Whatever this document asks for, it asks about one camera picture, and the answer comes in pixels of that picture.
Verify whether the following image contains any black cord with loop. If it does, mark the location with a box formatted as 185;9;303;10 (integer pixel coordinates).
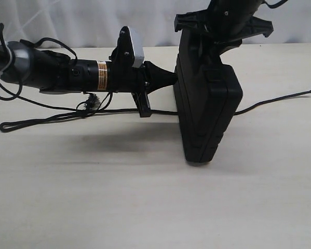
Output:
0;89;311;131

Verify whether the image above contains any white backdrop curtain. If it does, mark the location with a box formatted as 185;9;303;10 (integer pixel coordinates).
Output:
0;1;311;48

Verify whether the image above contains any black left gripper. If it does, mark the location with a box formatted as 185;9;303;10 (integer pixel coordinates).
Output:
131;61;178;118

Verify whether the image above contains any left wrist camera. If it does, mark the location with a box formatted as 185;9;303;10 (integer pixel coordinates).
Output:
110;26;144;68

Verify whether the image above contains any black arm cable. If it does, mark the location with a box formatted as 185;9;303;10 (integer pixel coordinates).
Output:
0;23;114;111
264;0;291;7

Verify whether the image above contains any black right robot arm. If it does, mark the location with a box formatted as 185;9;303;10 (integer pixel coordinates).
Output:
174;1;274;55

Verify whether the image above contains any black plastic carrying case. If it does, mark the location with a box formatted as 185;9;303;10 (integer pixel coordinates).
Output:
173;38;243;163

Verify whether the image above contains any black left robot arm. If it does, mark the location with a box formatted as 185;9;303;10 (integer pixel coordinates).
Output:
0;38;178;117

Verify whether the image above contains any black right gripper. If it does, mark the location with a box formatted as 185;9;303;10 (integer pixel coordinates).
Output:
174;7;274;61

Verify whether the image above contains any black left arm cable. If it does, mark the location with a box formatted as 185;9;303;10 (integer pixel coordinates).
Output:
0;23;114;111

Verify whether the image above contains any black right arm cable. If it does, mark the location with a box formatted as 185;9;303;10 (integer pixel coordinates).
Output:
264;0;291;7

